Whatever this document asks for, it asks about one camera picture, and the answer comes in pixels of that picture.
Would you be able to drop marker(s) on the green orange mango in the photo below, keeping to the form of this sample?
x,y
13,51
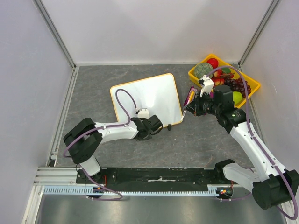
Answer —
x,y
226,70

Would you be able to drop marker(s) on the red apple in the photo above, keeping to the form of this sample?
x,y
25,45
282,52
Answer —
x,y
213,62

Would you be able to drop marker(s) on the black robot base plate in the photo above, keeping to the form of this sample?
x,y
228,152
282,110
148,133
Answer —
x,y
158,179

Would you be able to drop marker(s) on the yellow plastic fruit tray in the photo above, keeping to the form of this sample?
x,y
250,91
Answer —
x,y
252,84

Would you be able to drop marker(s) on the aluminium frame rail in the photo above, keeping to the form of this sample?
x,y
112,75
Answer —
x,y
50,24

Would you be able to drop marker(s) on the green netted melon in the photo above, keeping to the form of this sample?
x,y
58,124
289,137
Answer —
x,y
202,69

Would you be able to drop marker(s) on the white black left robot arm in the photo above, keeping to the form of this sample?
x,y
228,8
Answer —
x,y
83,140

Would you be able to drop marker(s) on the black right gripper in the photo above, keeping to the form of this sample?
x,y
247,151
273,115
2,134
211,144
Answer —
x,y
197,106

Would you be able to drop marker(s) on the red yellow peach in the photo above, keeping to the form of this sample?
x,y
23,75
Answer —
x,y
219,73

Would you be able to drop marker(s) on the dark purple grape bunch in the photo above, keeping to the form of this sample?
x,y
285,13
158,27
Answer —
x,y
238,85

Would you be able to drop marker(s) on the yellow framed whiteboard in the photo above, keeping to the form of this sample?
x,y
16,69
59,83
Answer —
x,y
158,94

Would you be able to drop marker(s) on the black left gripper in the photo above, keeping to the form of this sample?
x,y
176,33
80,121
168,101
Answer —
x,y
140,139

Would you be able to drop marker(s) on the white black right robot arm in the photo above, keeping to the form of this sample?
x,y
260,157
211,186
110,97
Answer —
x,y
271,184

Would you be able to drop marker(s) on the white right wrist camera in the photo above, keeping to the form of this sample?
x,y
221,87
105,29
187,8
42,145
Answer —
x,y
207,85

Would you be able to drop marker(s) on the purple grape snack bag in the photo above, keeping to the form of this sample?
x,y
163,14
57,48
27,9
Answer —
x,y
198,94

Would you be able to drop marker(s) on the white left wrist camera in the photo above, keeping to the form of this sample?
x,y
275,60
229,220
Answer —
x,y
142,113

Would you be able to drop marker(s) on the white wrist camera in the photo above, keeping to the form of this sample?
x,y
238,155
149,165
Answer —
x,y
142,113
207,85

